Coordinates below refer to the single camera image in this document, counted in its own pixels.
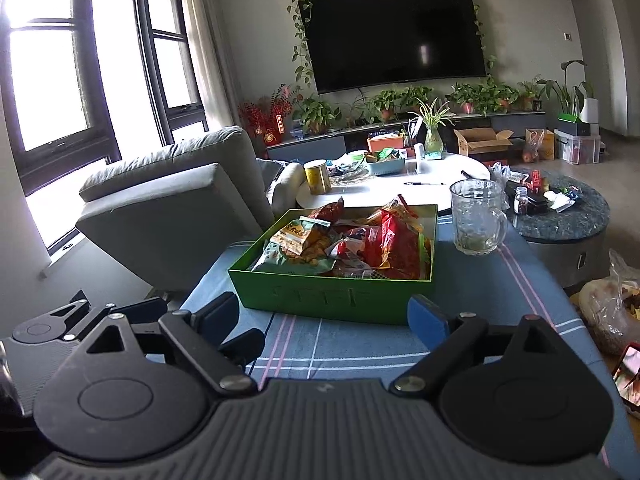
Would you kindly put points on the black pen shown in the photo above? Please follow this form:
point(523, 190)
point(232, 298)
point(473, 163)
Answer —
point(425, 184)

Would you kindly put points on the white round table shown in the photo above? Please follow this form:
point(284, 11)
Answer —
point(390, 191)

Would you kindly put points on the brown red snack packet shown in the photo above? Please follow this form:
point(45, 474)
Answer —
point(327, 210)

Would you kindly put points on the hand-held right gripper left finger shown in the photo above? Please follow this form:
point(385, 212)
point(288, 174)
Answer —
point(220, 317)

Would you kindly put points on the red chip bag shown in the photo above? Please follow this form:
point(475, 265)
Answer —
point(367, 246)

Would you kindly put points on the orange box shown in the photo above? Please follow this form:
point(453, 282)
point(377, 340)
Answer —
point(385, 144)

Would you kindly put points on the light blue tray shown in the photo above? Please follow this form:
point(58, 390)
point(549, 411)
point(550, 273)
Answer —
point(385, 165)

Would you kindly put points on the clear storage bin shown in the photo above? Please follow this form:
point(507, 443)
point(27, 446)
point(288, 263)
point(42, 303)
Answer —
point(577, 147)

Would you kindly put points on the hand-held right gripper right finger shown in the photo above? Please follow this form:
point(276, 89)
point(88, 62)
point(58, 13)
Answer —
point(429, 322)

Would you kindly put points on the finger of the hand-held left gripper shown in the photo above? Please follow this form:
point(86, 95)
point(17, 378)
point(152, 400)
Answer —
point(247, 347)
point(145, 310)

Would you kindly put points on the open cardboard box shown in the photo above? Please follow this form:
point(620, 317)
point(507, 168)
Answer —
point(482, 142)

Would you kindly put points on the dark framed window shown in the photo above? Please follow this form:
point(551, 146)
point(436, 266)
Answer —
point(50, 85)
point(170, 60)

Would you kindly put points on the tall plant in white pot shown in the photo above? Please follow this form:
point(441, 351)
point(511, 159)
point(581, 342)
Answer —
point(575, 95)

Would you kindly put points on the row of potted plants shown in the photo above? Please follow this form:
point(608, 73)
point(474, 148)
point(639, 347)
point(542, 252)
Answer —
point(485, 95)

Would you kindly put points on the small glass jar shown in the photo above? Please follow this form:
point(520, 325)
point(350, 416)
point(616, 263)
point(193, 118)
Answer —
point(521, 202)

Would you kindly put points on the green snack bag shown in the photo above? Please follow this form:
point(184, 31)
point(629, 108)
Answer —
point(295, 255)

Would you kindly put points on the potted green plant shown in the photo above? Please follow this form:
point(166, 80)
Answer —
point(385, 102)
point(315, 112)

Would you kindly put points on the beige curtain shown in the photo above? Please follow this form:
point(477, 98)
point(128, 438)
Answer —
point(210, 35)

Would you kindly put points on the yellow can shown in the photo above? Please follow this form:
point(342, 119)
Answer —
point(317, 177)

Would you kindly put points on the green cardboard box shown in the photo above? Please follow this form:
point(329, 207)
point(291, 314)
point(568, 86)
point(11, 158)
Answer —
point(325, 300)

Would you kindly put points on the dark round table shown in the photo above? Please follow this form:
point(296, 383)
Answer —
point(575, 222)

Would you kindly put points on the dark television cabinet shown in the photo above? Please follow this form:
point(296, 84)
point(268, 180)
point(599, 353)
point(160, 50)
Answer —
point(320, 142)

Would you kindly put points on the spider plant in green vase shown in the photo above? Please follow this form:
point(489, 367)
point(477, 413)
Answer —
point(432, 130)

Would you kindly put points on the glass mug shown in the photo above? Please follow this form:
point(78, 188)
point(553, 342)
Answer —
point(475, 220)

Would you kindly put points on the clear plastic bag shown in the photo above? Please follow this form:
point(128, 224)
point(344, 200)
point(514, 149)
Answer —
point(607, 310)

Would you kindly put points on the grey armchair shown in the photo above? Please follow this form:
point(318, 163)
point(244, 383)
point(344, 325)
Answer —
point(175, 200)

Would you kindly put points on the red flower plant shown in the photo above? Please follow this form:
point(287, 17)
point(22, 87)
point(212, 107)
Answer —
point(267, 110)

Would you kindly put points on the red and yellow crayfish snack bag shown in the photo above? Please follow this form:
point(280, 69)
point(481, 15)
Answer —
point(400, 245)

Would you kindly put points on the phone in red case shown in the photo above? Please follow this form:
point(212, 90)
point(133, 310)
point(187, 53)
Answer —
point(627, 375)

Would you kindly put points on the black wall television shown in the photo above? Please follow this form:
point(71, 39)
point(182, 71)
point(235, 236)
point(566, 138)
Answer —
point(395, 35)

